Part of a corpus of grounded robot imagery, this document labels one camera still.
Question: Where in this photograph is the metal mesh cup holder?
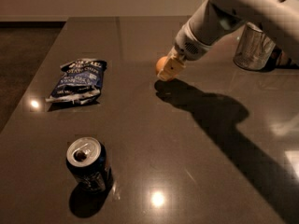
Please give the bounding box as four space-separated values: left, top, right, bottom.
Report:
233 22 275 71

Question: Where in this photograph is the orange fruit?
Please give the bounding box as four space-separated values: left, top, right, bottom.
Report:
155 56 167 74

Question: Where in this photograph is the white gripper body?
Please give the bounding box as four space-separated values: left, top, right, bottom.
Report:
174 21 213 61

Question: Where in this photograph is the blue pepsi can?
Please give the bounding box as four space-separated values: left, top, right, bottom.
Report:
66 137 111 193

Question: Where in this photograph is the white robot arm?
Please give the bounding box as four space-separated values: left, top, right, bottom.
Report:
156 0 299 81

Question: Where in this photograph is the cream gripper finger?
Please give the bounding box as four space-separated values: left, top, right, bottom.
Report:
156 48 185 81

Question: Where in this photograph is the blue potato chips bag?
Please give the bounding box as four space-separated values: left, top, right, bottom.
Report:
46 58 107 105

